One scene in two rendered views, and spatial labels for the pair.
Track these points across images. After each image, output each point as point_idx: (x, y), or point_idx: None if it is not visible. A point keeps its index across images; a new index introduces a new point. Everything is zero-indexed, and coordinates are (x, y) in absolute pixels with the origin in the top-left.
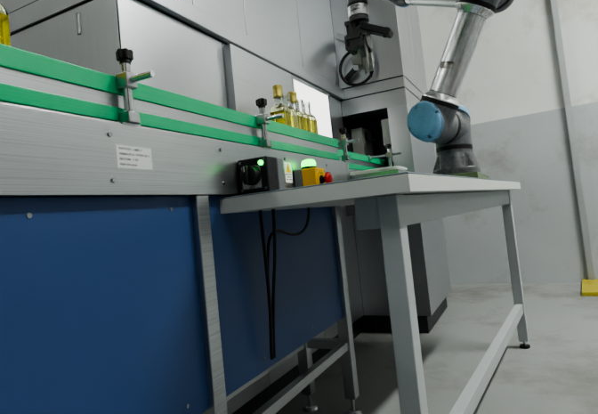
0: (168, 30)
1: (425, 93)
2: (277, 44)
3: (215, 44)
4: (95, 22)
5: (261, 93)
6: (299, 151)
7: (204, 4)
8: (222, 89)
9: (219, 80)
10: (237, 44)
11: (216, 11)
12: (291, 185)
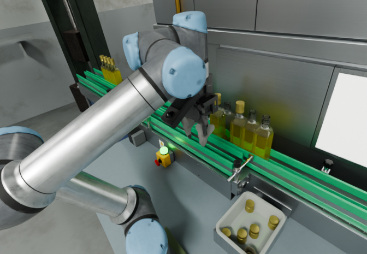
0: None
1: (124, 187)
2: (330, 21)
3: (212, 47)
4: None
5: (249, 86)
6: (177, 142)
7: None
8: (215, 78)
9: (213, 72)
10: (228, 45)
11: (216, 18)
12: None
